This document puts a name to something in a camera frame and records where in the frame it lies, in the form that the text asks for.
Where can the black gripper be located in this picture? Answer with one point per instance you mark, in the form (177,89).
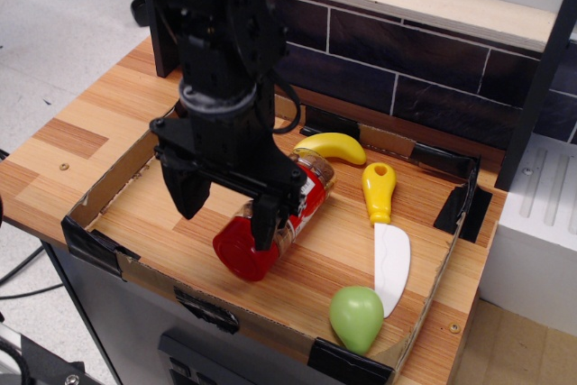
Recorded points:
(237,152)

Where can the red-lidded basil spice bottle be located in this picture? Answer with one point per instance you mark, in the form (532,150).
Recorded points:
(235,246)

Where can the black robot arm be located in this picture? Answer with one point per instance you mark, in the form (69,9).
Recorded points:
(228,51)

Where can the cardboard fence with black tape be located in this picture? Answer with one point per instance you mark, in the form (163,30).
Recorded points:
(141,270)

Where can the yellow toy banana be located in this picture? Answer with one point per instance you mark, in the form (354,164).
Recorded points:
(334,145)

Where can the green toy pear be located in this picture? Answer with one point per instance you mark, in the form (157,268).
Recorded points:
(356,315)

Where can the black caster wheel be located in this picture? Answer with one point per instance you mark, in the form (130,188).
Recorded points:
(139,12)

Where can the dark brick-pattern back panel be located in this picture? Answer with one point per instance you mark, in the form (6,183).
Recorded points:
(444,80)

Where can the yellow-handled white toy knife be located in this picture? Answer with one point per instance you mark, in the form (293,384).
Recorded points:
(392,249)

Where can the black metal bracket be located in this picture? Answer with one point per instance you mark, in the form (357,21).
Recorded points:
(25,362)

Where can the black vertical post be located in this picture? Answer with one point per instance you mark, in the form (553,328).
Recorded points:
(537,92)

